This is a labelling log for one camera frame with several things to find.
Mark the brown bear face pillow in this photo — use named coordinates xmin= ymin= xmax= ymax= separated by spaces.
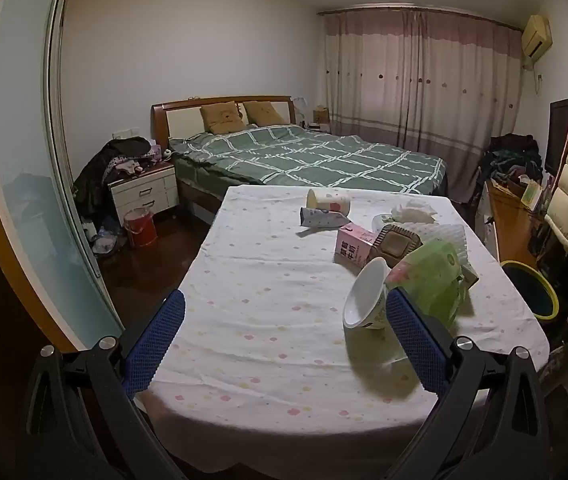
xmin=200 ymin=102 xmax=246 ymax=135

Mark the white tissue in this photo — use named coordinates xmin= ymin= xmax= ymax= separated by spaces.
xmin=391 ymin=199 xmax=437 ymax=224

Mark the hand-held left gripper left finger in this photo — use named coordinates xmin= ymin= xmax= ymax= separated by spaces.
xmin=21 ymin=288 xmax=187 ymax=480

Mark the dark clothes pile by curtain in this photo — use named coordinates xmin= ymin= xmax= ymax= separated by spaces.
xmin=476 ymin=133 xmax=542 ymax=186

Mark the floor clutter of bags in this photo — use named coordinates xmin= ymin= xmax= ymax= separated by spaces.
xmin=84 ymin=220 xmax=119 ymax=258

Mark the white wooden nightstand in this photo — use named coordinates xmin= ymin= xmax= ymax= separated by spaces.
xmin=108 ymin=161 xmax=181 ymax=221

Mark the white ceramic bowl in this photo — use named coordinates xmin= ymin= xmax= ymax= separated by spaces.
xmin=343 ymin=257 xmax=391 ymax=331

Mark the wooden bed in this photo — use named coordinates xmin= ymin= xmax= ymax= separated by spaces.
xmin=151 ymin=95 xmax=449 ymax=221

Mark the green white box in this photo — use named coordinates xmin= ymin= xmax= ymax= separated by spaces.
xmin=521 ymin=178 xmax=545 ymax=211

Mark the dark clothes pile on nightstand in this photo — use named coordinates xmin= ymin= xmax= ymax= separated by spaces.
xmin=72 ymin=136 xmax=175 ymax=221

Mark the orange wooden cabinet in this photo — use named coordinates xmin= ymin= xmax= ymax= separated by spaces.
xmin=484 ymin=180 xmax=540 ymax=266

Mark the green plaid duvet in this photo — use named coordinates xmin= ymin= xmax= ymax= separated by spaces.
xmin=169 ymin=125 xmax=447 ymax=196

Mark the frosted glass sliding door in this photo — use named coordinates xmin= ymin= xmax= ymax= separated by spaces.
xmin=0 ymin=0 xmax=124 ymax=341

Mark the pink milk carton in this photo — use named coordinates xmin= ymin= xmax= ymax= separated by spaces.
xmin=334 ymin=225 xmax=377 ymax=268

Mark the blue patterned small carton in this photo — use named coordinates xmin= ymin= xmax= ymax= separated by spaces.
xmin=299 ymin=206 xmax=352 ymax=231

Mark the green plastic bottle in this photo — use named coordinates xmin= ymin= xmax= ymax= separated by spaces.
xmin=386 ymin=239 xmax=466 ymax=331

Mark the cream air conditioner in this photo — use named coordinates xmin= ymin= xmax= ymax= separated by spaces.
xmin=521 ymin=14 xmax=553 ymax=58

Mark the yellow rimmed trash bin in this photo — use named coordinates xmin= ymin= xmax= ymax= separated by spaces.
xmin=500 ymin=260 xmax=561 ymax=321

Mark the red bucket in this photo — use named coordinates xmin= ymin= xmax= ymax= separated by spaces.
xmin=122 ymin=206 xmax=158 ymax=248

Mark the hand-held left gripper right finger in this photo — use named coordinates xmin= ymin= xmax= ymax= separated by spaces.
xmin=385 ymin=287 xmax=552 ymax=480

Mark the brown plastic tray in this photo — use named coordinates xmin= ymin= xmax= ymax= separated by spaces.
xmin=366 ymin=224 xmax=422 ymax=268

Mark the beige pink curtain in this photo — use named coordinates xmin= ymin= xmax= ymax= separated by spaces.
xmin=324 ymin=7 xmax=522 ymax=203

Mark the curtain rail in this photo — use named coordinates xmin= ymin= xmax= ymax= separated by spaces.
xmin=316 ymin=5 xmax=522 ymax=31

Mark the white dotted paper cup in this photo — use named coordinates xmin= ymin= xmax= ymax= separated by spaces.
xmin=306 ymin=188 xmax=352 ymax=216

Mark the black television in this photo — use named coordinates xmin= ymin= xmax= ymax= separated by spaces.
xmin=544 ymin=96 xmax=568 ymax=176

